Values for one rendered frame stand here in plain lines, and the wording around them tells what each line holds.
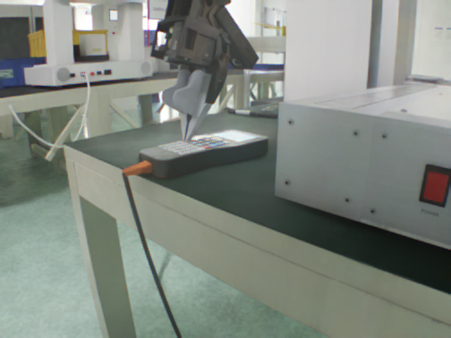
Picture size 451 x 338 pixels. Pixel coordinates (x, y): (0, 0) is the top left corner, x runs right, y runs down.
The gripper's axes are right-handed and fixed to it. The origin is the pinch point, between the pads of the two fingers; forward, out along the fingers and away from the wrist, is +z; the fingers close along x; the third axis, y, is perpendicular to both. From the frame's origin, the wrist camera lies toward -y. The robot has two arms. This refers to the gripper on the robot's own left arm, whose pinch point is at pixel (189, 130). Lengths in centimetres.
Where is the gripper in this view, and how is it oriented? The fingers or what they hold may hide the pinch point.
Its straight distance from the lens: 48.7
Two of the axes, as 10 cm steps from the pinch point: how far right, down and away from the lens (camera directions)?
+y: -7.1, -0.3, -7.1
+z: -1.9, 9.7, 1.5
